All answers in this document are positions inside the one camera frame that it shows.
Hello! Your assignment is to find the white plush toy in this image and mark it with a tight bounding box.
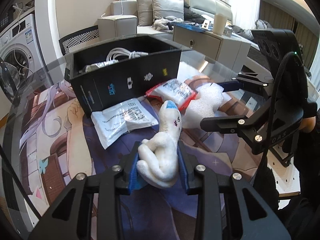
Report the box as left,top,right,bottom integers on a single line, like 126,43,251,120
136,100,182,189

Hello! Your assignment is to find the white foam piece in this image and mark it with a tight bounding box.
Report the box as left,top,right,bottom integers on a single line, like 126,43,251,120
182,83,224,129

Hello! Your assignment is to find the red white snack packet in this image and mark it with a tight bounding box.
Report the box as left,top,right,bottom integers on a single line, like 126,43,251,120
145,79,197,111

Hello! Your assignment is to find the white cable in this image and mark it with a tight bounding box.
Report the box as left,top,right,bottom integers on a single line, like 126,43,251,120
96,48,151,67

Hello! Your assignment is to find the white printed plastic pouch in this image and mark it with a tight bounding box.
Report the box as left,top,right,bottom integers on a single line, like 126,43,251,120
79,60,117,74

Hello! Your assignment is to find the right hand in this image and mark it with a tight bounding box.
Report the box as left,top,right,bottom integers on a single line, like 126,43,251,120
299,116,317,133

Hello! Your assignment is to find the grey drawer cabinet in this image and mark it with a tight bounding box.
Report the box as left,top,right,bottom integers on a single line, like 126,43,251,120
173,26,251,72

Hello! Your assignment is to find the white paper cup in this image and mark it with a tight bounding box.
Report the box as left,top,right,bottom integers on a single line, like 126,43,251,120
213,14,227,35

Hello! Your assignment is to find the blue book on cabinet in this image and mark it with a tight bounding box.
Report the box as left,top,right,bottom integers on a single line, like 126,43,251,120
174,22,209,33

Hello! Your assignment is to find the black jacket on sofa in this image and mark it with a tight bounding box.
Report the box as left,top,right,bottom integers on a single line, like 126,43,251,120
184,3,205,24

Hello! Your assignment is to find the grey sofa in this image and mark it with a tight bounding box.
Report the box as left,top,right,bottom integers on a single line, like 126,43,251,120
97,0,232,42

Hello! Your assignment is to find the anime printed desk mat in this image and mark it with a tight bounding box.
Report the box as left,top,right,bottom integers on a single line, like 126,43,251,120
18,78,266,240

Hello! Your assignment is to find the grey fluffy cloth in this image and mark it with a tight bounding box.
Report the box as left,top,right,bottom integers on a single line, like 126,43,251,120
153,16,183,33

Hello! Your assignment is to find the glass round table top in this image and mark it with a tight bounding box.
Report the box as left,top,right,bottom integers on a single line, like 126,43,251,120
2,39,313,240

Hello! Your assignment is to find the grey cushion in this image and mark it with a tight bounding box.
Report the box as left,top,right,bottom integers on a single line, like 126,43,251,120
151,0,184,20

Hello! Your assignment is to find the black cardboard box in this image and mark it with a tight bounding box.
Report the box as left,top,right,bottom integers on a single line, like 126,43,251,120
68,35,182,116

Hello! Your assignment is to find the beige cushion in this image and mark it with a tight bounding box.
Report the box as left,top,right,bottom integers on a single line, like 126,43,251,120
136,0,153,26

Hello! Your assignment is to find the white washing machine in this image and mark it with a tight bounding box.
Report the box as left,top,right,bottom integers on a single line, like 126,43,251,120
1,14,44,86

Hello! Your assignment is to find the black pressure cooker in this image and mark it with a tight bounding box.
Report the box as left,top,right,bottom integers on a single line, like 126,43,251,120
0,4,16,31

